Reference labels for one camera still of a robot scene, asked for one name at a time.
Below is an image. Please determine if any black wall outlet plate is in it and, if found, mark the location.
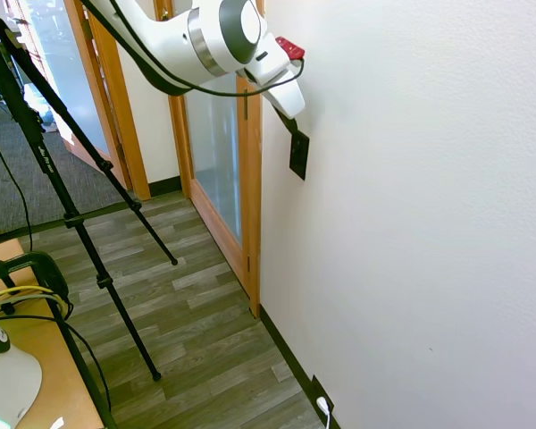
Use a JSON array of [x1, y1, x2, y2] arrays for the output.
[[309, 374, 336, 416]]

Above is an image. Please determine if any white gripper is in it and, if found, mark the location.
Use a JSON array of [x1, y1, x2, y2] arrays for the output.
[[243, 56, 306, 137]]

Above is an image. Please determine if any black camera tripod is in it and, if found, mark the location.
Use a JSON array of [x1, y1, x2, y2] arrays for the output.
[[0, 11, 180, 429]]

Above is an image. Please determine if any yellow cable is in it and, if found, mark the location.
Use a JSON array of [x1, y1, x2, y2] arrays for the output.
[[0, 284, 69, 316]]

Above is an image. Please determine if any black table clamp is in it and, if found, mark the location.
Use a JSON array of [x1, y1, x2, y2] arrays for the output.
[[0, 250, 71, 310]]

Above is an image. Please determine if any wooden framed glass partition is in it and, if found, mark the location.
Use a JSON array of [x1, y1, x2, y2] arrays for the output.
[[15, 0, 154, 203]]

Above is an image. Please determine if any black light switch plate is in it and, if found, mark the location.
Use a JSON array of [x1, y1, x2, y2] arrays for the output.
[[288, 129, 311, 182]]

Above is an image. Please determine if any wooden door with frosted glass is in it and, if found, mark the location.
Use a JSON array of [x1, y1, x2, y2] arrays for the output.
[[154, 0, 252, 310]]

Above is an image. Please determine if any grey cable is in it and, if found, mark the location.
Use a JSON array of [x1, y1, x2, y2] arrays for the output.
[[0, 292, 57, 310]]

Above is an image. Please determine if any white plug with cable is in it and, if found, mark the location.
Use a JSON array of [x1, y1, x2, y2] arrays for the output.
[[315, 396, 335, 429]]

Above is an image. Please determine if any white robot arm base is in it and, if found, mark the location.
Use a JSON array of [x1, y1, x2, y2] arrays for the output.
[[0, 307, 44, 429]]

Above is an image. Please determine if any thick black cable sleeve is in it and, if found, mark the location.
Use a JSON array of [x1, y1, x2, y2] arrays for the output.
[[77, 0, 194, 97]]

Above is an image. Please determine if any wooden door frame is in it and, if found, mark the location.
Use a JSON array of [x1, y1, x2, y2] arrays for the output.
[[246, 0, 265, 317]]

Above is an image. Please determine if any red wrist camera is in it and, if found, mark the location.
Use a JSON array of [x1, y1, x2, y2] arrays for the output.
[[273, 36, 306, 61]]

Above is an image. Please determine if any black baseboard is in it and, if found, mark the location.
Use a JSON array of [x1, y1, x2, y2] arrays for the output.
[[257, 302, 341, 429], [147, 175, 182, 197]]

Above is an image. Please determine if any thin black camera cable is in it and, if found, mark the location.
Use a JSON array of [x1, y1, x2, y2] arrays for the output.
[[108, 0, 307, 97]]

